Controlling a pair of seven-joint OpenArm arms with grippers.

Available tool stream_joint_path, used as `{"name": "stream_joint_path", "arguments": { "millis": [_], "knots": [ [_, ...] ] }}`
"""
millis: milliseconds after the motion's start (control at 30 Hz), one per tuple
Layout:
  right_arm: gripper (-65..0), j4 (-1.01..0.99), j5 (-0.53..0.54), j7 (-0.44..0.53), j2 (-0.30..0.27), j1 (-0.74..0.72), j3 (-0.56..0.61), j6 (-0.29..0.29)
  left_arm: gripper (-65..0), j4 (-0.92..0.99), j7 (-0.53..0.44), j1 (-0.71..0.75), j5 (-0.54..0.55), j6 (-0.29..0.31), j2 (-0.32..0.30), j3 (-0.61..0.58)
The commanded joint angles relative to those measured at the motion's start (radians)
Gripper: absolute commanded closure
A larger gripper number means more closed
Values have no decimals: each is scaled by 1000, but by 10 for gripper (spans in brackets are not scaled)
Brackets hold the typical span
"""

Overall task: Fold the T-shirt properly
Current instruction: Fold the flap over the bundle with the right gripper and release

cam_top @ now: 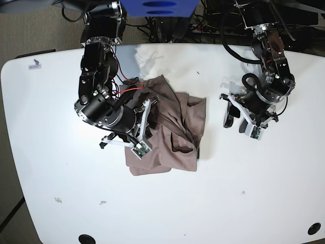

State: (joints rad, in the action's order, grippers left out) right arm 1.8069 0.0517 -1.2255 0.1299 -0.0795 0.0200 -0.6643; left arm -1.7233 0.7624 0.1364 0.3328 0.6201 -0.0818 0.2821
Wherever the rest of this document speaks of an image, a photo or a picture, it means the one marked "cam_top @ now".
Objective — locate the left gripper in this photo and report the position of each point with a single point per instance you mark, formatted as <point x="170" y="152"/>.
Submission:
<point x="257" y="110"/>

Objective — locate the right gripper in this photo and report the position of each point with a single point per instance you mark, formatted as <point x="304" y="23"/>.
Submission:
<point x="133" y="127"/>

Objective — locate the mauve T-shirt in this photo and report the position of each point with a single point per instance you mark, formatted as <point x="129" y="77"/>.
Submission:
<point x="180" y="126"/>

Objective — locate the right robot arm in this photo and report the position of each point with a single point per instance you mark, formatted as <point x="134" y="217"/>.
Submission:
<point x="100" y="101"/>

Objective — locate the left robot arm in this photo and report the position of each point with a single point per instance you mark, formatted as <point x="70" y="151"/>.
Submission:
<point x="276" y="25"/>

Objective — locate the small paper scrap left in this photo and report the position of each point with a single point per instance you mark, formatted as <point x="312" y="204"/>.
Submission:
<point x="58" y="200"/>

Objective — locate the small white sticker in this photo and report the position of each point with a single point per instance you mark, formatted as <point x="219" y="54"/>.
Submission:
<point x="35" y="65"/>

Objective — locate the black table grommet right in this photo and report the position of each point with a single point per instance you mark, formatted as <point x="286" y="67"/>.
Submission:
<point x="313" y="229"/>

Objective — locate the black table grommet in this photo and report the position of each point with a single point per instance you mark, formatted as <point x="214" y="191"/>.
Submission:
<point x="313" y="229"/>
<point x="86" y="239"/>

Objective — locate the black table grommet left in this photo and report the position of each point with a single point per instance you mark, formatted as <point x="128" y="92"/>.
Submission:
<point x="86" y="239"/>

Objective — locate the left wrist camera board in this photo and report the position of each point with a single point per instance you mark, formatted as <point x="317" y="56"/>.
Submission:
<point x="256" y="132"/>

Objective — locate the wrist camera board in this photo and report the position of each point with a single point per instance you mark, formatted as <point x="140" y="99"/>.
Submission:
<point x="256" y="132"/>
<point x="141" y="149"/>

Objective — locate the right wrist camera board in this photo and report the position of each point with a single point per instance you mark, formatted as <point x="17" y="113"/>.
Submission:
<point x="141" y="149"/>

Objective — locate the blue plastic mount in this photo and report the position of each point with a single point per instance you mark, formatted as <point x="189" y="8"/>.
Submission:
<point x="160" y="8"/>

